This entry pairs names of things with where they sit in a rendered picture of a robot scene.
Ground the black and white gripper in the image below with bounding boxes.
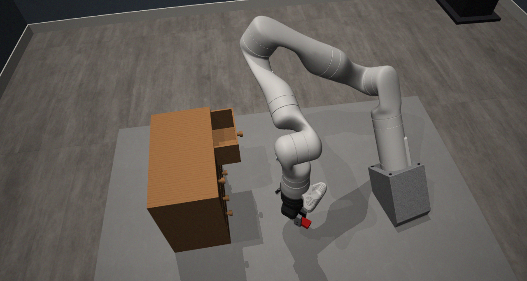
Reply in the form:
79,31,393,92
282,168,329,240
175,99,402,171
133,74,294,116
280,177,327,227

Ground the red and white eraser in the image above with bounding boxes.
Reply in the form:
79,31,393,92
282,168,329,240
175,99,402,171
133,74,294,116
301,217,312,229

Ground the small brown wooden chest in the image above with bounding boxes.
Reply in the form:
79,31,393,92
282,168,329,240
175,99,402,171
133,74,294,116
147,107,231,253

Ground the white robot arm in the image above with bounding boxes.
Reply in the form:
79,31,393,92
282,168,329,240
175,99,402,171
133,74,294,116
240,16,412,188

